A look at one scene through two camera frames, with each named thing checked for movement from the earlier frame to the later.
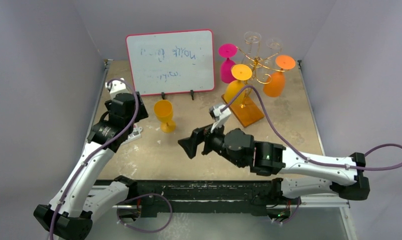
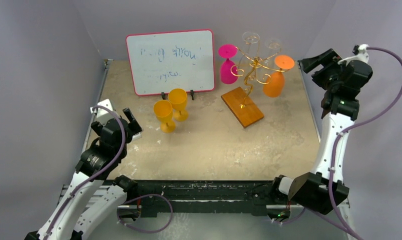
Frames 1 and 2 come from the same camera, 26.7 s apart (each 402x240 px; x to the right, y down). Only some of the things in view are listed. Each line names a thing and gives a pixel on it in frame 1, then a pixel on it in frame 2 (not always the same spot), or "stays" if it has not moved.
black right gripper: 204,141 to 318,68
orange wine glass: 274,83 stays
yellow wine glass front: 163,110 stays
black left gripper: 142,114 to 133,125
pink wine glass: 227,50 stays
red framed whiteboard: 173,62 stays
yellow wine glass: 241,72 to 178,98
